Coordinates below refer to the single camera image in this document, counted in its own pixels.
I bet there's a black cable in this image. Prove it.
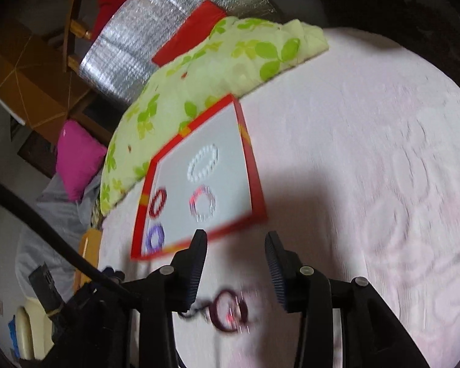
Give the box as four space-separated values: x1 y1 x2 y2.
0 174 142 309

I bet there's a brown wooden panel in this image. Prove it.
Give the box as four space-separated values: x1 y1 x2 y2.
0 19 90 129

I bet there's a silver foil mat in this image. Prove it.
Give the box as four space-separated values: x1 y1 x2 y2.
79 0 280 112

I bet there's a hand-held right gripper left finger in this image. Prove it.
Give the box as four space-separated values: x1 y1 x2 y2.
121 229 208 368

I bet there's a pink and white bead bracelet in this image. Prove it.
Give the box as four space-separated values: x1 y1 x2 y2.
189 186 217 223

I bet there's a wooden headboard rail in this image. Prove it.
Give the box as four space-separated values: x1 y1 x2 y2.
63 0 112 135

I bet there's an orange box lid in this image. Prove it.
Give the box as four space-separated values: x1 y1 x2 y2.
75 228 102 288

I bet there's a maroon hair tie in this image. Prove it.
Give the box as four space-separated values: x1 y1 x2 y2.
178 289 250 333

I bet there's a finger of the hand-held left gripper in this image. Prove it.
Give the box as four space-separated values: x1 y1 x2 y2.
98 266 126 286

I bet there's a red jewelry tray box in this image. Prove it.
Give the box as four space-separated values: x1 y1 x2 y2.
130 94 269 261

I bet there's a green floral pillow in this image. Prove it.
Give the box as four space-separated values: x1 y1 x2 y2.
100 17 329 217

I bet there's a red cushion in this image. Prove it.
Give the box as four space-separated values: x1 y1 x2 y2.
152 1 228 67

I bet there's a cream plastic container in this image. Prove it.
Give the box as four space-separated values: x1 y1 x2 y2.
15 305 54 361

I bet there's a grey blanket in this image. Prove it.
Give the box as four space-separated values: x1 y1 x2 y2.
15 169 104 300

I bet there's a purple bead bracelet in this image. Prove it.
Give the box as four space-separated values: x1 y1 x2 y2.
146 223 166 251

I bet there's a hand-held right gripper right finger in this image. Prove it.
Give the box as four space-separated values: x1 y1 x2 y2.
264 231 432 368

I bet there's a magenta pillow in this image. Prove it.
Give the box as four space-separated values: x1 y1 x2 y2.
56 120 109 202

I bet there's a dark red bead bracelet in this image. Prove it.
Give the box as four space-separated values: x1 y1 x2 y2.
148 188 168 217

